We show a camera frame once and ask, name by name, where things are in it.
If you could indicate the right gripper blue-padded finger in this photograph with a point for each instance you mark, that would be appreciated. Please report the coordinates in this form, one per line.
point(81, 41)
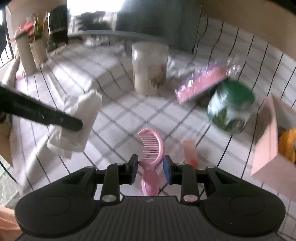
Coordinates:
point(184, 175)

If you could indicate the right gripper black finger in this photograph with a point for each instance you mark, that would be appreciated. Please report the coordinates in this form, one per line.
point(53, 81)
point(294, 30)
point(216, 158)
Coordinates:
point(16, 103)
point(116, 175)

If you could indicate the pink plastic comb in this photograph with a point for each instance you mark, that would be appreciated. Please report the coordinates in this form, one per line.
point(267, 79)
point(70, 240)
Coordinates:
point(152, 156)

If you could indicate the white cloth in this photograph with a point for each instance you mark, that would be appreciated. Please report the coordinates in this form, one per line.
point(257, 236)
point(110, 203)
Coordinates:
point(85, 107)

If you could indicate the orange plush toy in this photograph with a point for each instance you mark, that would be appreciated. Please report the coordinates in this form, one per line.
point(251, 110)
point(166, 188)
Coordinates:
point(287, 145)

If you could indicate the small pink translucent packet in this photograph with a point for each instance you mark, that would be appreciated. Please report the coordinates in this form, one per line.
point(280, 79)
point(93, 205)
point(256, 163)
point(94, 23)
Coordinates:
point(190, 153)

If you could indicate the white black-grid tablecloth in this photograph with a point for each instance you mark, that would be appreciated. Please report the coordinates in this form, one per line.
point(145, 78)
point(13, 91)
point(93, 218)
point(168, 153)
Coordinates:
point(75, 68)

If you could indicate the beige cylindrical stand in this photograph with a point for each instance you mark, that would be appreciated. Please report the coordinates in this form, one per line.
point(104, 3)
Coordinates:
point(25, 53)

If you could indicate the potted plant in white vase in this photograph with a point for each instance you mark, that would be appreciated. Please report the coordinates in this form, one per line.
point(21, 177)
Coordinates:
point(34, 28)

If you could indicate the pink cardboard box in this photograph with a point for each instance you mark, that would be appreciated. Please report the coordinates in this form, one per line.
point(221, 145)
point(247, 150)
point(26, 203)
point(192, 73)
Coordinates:
point(269, 166)

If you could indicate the purple pink hairbrush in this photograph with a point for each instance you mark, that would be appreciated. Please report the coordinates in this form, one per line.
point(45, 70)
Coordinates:
point(202, 80)

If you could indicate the clear plastic jar tan label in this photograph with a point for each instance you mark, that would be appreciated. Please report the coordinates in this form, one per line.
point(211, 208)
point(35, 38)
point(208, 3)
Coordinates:
point(149, 62)

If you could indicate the black flat monitor screen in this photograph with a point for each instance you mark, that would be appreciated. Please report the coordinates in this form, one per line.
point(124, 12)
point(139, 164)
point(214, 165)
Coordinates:
point(175, 22)

